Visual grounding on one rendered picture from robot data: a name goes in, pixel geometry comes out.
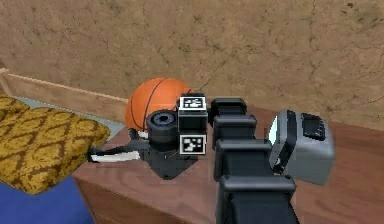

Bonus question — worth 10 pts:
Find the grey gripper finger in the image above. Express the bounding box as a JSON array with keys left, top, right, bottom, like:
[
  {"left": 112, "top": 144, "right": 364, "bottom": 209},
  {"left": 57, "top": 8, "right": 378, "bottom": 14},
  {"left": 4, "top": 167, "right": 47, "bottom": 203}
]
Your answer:
[
  {"left": 87, "top": 150, "right": 142, "bottom": 164},
  {"left": 88, "top": 139, "right": 150, "bottom": 157}
]

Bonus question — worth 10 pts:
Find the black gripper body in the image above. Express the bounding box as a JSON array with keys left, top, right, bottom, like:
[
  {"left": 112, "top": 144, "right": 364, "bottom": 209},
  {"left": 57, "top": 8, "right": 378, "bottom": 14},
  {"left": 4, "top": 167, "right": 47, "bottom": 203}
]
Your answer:
[{"left": 142, "top": 109, "right": 200, "bottom": 181}]

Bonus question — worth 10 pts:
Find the orange basketball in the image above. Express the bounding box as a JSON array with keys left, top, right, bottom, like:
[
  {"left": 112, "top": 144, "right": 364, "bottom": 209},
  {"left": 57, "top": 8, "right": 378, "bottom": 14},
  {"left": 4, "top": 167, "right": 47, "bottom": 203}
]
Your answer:
[{"left": 124, "top": 77, "right": 195, "bottom": 133}]

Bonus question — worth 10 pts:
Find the yellow patterned pillow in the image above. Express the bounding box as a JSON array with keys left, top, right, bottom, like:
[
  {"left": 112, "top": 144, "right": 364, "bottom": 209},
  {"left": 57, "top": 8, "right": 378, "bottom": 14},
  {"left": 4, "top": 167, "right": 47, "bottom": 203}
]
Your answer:
[
  {"left": 0, "top": 94, "right": 32, "bottom": 123},
  {"left": 0, "top": 106, "right": 112, "bottom": 196}
]

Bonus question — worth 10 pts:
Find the wooden bed with blue cover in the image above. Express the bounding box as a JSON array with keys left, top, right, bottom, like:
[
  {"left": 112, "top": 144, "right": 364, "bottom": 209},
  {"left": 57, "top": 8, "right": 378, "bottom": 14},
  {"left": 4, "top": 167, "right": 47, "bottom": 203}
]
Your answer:
[{"left": 0, "top": 67, "right": 130, "bottom": 224}]

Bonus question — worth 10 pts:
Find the grey box alarm clock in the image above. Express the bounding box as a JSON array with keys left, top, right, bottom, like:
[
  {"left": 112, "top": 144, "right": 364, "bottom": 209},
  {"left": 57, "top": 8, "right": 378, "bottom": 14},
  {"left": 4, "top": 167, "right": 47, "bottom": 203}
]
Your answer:
[{"left": 268, "top": 109, "right": 336, "bottom": 186}]

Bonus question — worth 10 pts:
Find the brown wooden bedside table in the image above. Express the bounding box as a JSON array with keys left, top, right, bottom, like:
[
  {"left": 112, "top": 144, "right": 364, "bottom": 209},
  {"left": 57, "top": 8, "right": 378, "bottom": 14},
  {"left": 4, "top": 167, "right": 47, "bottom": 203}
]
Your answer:
[{"left": 71, "top": 104, "right": 384, "bottom": 224}]

